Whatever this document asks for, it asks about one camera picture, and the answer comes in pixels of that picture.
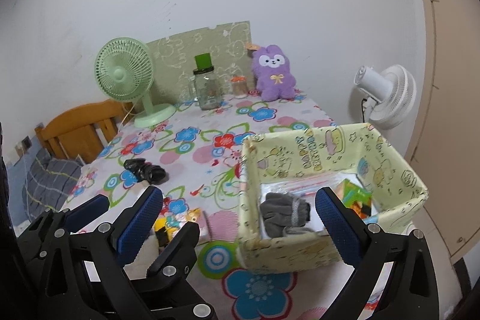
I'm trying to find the grey knit gloves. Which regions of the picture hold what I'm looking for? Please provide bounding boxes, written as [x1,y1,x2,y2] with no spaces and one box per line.
[260,193,311,237]

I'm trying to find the grey plaid bedding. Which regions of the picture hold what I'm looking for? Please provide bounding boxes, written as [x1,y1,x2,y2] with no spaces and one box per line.
[22,149,84,219]

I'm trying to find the floral tablecloth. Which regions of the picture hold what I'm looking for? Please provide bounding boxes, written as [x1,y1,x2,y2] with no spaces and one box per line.
[60,88,413,320]

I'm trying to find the purple plush toy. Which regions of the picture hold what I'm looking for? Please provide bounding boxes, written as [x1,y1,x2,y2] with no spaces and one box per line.
[245,43,298,102]

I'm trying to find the glass jar with green lid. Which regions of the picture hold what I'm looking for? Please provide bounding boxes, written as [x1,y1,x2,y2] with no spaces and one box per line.
[187,53,223,111]

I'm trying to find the wooden headboard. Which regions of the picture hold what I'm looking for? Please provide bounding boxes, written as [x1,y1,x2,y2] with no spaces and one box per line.
[35,99,134,165]

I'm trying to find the beige cabinet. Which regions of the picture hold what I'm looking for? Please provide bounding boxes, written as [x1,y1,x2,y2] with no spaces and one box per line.
[399,0,480,264]

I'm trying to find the cartoon printed packet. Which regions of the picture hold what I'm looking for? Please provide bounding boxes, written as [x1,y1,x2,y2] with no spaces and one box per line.
[153,208,211,244]

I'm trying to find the small jar with orange lid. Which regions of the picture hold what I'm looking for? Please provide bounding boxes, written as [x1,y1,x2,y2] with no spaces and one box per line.
[230,76,248,99]

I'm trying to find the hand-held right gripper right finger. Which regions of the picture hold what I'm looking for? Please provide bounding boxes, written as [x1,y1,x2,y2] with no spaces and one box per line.
[315,187,440,320]

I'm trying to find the green desk fan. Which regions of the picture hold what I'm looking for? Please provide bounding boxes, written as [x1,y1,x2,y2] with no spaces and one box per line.
[94,37,177,128]

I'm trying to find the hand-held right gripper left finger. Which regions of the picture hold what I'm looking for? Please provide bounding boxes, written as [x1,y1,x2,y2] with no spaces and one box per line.
[17,186,164,320]

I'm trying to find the clear plastic packet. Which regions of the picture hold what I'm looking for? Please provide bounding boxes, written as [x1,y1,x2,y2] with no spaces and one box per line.
[262,174,361,232]

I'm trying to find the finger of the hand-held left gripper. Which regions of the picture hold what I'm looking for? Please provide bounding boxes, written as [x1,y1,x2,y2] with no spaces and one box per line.
[64,193,110,232]
[131,222,212,320]

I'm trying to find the white fan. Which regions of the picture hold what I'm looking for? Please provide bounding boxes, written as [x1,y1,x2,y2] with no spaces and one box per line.
[347,65,417,129]

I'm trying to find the green orange packet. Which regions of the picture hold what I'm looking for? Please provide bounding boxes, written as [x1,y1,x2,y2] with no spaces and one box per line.
[335,179,374,220]

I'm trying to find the black fabric bundle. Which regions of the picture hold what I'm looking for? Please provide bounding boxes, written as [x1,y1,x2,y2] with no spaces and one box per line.
[124,157,167,184]

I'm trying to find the yellow printed fabric storage box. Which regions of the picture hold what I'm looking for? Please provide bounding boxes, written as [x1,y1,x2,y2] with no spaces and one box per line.
[238,122,429,272]

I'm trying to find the white fan cable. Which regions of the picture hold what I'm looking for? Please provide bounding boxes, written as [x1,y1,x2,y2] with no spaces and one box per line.
[119,103,136,127]

